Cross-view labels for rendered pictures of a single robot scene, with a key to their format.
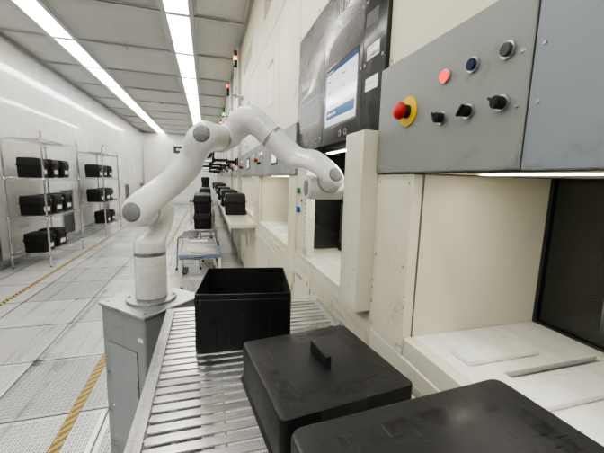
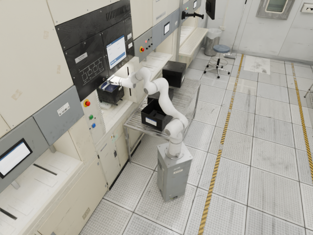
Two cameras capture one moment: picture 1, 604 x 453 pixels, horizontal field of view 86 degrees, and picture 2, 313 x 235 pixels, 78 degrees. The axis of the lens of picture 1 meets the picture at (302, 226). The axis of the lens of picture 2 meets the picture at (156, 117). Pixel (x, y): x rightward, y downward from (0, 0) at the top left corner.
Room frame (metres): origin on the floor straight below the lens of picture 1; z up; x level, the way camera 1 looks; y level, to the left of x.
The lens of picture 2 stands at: (2.31, 1.24, 2.32)
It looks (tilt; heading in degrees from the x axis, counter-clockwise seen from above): 42 degrees down; 220
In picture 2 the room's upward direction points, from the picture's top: straight up
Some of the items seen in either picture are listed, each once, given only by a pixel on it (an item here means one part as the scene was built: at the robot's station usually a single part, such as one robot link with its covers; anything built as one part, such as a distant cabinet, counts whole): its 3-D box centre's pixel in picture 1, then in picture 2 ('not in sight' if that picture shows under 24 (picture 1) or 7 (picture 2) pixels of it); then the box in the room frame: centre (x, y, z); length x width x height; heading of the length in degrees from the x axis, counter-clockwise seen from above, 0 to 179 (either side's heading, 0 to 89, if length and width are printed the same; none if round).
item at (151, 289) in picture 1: (151, 276); (174, 145); (1.26, 0.61, 0.85); 0.19 x 0.19 x 0.18
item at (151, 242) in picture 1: (154, 223); (174, 132); (1.29, 0.60, 1.07); 0.19 x 0.12 x 0.24; 173
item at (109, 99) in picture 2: not in sight; (110, 89); (1.24, -0.31, 1.09); 0.24 x 0.20 x 0.32; 16
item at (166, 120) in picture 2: (244, 304); (157, 114); (1.01, 0.18, 0.85); 0.28 x 0.28 x 0.17; 8
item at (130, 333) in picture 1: (155, 383); (172, 172); (1.26, 0.61, 0.38); 0.28 x 0.28 x 0.76; 62
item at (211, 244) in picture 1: (200, 264); not in sight; (3.66, 1.17, 0.24); 0.97 x 0.52 x 0.48; 19
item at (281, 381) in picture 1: (319, 375); (160, 94); (0.67, -0.05, 0.83); 0.29 x 0.29 x 0.13; 23
